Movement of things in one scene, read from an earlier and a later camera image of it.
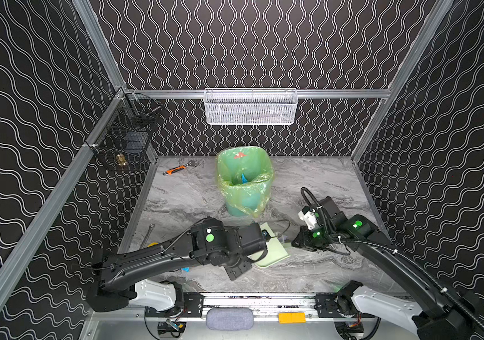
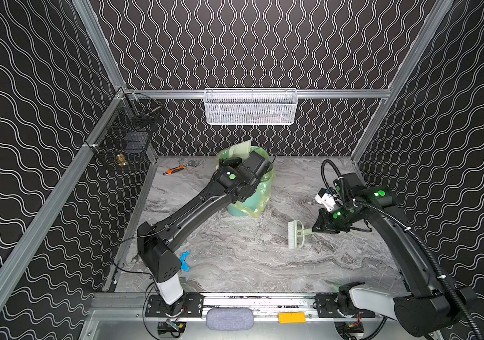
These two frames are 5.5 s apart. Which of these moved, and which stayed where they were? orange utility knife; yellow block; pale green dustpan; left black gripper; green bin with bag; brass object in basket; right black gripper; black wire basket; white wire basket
Moved: pale green dustpan; right black gripper; left black gripper
Stayed: orange utility knife; yellow block; black wire basket; green bin with bag; white wire basket; brass object in basket
